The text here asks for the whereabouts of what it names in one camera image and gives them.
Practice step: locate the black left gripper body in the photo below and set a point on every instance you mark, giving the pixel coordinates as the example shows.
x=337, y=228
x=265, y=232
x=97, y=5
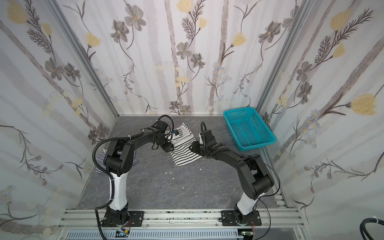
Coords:
x=167, y=143

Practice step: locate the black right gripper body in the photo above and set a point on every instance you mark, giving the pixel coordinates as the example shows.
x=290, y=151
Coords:
x=199, y=148

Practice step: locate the black white striped tank top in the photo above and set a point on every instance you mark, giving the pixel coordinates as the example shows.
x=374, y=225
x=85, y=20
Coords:
x=181, y=155

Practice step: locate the teal plastic basket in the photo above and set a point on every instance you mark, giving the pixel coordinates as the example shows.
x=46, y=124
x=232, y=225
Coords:
x=248, y=129

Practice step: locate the blue white striped tank top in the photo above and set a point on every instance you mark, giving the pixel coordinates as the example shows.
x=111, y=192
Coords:
x=100, y=160

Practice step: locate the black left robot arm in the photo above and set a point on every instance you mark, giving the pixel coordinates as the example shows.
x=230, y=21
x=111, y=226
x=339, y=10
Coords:
x=118, y=162

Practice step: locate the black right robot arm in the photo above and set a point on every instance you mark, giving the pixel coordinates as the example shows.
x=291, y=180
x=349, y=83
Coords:
x=256, y=178

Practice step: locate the green circuit board right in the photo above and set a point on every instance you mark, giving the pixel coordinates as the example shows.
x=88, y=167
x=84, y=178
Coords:
x=247, y=235

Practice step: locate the green circuit board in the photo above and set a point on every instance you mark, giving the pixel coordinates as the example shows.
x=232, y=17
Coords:
x=122, y=234
x=247, y=235

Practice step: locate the green circuit board left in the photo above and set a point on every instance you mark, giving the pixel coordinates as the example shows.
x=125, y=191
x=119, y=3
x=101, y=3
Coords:
x=122, y=234

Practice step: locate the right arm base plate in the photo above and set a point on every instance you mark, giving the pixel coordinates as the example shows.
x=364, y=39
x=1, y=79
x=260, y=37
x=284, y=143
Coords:
x=231, y=218

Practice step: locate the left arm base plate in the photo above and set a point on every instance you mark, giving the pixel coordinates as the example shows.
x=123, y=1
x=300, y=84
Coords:
x=135, y=218

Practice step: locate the aluminium corner post right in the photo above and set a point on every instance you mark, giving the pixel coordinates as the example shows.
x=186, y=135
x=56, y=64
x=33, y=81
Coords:
x=297, y=24

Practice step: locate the aluminium corner post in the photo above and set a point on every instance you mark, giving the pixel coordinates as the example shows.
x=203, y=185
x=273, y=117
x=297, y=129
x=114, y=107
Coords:
x=297, y=24
x=81, y=53

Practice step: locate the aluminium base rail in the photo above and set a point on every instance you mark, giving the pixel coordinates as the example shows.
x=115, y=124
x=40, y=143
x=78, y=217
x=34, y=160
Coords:
x=184, y=219

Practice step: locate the white slotted cable duct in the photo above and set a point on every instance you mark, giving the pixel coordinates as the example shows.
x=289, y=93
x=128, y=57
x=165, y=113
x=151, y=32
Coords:
x=178, y=234

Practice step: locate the aluminium corner post left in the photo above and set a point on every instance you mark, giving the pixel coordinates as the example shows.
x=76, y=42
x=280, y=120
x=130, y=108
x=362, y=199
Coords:
x=81, y=53

